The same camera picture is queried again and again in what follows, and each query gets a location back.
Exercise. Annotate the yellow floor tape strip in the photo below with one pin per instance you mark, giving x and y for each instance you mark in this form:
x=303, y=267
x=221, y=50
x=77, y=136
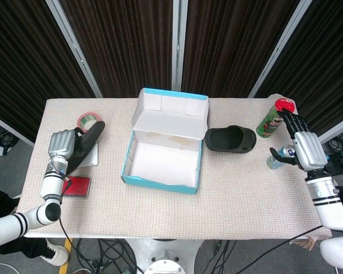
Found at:
x=65, y=255

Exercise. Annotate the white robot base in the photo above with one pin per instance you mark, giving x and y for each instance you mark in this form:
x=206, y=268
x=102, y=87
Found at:
x=165, y=257

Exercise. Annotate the white sneaker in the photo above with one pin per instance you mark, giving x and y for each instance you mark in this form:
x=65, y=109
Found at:
x=57, y=254

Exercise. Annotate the green chips can red lid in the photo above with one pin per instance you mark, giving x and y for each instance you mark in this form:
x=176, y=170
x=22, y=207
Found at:
x=270, y=124

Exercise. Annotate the black shoe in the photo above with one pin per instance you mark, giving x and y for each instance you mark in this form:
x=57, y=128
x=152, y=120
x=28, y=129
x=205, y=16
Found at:
x=88, y=140
x=231, y=141

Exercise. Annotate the light blue shoe box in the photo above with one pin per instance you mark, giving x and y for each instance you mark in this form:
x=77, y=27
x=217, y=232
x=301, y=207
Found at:
x=160, y=160

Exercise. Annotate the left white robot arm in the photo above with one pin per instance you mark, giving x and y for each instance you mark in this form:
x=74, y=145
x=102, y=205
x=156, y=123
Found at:
x=50, y=185

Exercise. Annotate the beige woven table cloth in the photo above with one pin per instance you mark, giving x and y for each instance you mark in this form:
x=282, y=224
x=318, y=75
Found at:
x=160, y=214

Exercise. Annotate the silver partition post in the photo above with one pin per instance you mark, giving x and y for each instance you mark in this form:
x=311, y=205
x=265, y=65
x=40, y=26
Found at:
x=280, y=51
x=178, y=42
x=74, y=48

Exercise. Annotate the blue drink can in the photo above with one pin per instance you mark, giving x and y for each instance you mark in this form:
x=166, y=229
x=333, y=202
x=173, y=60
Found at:
x=273, y=163

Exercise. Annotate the white flat plastic case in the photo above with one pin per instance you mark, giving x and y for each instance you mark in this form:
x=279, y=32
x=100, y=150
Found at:
x=93, y=158

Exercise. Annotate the red tape roll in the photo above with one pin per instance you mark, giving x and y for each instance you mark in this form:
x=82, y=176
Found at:
x=84, y=117

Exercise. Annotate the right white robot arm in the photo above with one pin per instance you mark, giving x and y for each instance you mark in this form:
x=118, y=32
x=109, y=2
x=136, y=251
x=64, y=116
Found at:
x=328, y=205

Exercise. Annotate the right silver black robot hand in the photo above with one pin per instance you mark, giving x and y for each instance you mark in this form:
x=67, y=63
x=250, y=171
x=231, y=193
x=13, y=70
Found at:
x=308, y=151

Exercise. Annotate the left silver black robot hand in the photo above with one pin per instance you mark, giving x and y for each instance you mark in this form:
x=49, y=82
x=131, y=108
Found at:
x=62, y=144

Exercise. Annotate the person's black trouser leg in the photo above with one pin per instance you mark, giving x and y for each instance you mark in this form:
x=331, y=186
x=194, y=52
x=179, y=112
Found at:
x=1, y=199

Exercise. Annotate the dark ribbed partition panel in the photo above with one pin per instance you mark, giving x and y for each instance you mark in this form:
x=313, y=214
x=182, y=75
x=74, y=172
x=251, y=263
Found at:
x=20, y=57
x=125, y=42
x=326, y=62
x=231, y=42

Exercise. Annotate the red ink pad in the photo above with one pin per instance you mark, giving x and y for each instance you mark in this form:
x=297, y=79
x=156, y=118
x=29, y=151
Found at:
x=78, y=187

